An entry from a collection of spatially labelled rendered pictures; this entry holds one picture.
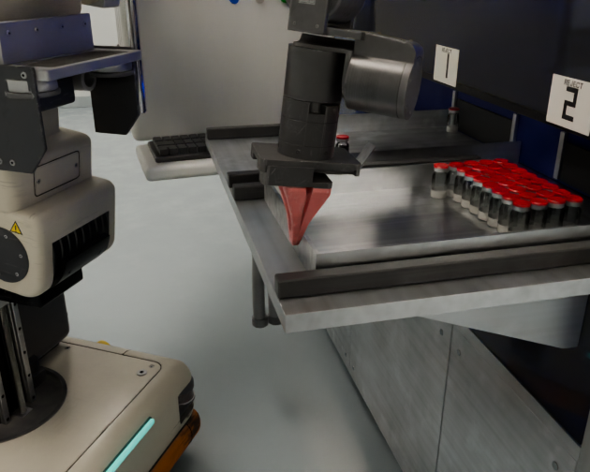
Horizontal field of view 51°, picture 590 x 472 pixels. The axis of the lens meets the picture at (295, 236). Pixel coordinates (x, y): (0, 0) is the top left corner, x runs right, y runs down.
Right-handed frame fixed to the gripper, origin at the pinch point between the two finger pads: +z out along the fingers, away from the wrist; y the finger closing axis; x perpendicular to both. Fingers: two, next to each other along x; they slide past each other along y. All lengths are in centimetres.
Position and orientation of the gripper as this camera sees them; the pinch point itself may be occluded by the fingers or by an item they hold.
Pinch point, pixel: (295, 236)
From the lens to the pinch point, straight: 66.7
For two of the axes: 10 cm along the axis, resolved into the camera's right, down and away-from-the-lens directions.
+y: 9.7, 0.2, 2.4
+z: -1.1, 9.2, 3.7
